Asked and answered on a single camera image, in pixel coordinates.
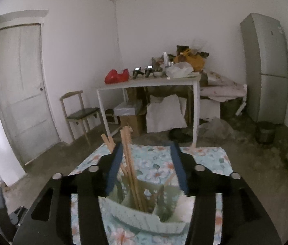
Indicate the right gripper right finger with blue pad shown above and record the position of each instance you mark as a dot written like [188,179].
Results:
[184,166]

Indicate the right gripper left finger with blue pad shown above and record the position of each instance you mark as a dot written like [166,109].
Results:
[108,169]

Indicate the wooden chopsticks bundle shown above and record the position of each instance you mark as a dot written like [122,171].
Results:
[133,191]

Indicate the floral tablecloth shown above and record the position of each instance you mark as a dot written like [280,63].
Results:
[153,164]

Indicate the white sack under table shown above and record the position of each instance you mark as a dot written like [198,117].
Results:
[165,113]

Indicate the cardboard box under table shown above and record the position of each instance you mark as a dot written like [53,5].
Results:
[132,114]

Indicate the green plastic utensil holder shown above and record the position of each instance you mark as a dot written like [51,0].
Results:
[162,208]

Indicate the wooden chair dark seat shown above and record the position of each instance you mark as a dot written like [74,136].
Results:
[79,117]

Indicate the pink covered low bench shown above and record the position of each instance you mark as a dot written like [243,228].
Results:
[232,96]

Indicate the dark round pot on floor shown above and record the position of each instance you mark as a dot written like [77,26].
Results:
[265,133]

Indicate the red plastic bag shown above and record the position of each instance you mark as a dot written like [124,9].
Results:
[114,76]

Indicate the white plastic bag on table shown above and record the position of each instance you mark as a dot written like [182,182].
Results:
[179,70]

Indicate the black device right on table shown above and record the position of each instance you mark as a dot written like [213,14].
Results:
[148,71]

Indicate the black device on table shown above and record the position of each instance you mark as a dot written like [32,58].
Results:
[148,71]
[137,71]

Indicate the black device left on table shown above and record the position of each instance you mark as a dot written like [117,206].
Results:
[137,71]

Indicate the orange bag on table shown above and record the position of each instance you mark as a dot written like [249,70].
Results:
[193,57]

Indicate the white door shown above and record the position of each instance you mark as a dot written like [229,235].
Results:
[24,108]

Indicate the silver refrigerator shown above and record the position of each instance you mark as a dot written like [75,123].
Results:
[266,55]

